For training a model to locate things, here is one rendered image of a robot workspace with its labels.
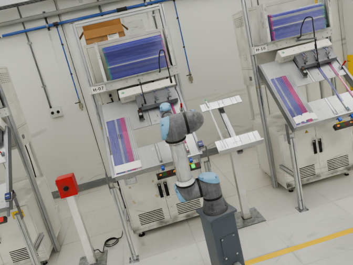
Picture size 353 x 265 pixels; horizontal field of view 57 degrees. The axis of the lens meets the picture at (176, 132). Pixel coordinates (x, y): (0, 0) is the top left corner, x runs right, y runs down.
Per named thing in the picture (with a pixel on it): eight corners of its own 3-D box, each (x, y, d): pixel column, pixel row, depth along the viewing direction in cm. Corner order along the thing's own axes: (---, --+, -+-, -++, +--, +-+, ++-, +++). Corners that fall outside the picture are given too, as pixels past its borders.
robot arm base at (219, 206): (232, 209, 192) (229, 193, 190) (210, 218, 187) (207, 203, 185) (219, 200, 206) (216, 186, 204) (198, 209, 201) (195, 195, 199)
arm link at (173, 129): (204, 201, 190) (186, 116, 166) (179, 208, 189) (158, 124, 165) (199, 190, 200) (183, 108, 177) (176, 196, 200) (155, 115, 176)
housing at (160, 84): (176, 94, 289) (175, 83, 278) (122, 108, 285) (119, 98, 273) (174, 87, 294) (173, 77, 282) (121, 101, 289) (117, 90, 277)
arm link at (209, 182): (224, 195, 189) (219, 174, 186) (201, 202, 188) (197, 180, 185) (219, 187, 200) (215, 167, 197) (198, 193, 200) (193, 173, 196)
